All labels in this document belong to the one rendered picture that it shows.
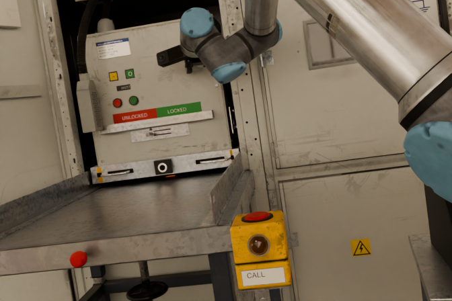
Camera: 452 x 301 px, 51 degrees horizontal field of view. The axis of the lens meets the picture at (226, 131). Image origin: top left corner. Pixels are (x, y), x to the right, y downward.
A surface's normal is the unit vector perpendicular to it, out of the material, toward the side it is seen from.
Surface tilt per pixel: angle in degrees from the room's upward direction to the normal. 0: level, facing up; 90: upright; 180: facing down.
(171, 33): 90
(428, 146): 120
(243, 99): 90
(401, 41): 79
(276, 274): 90
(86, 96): 90
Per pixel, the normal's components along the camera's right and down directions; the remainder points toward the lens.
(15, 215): 0.98, -0.14
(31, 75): 0.84, -0.09
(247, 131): -0.11, 0.07
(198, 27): 0.04, -0.29
